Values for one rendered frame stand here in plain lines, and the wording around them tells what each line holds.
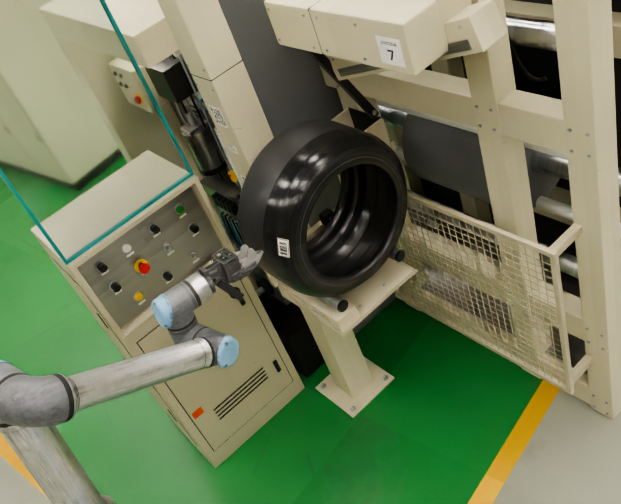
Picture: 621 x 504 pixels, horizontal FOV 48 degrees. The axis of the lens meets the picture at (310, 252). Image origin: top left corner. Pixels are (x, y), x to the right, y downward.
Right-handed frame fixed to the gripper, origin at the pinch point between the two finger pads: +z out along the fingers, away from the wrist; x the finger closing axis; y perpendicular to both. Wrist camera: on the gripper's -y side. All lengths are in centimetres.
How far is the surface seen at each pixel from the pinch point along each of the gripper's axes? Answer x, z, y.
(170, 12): 33, 13, 68
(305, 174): -9.0, 18.0, 22.3
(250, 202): 6.5, 5.7, 14.0
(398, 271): -6, 47, -36
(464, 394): -12, 65, -115
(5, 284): 301, -51, -128
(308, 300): 6.1, 14.9, -33.3
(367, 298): -6.3, 31.1, -37.6
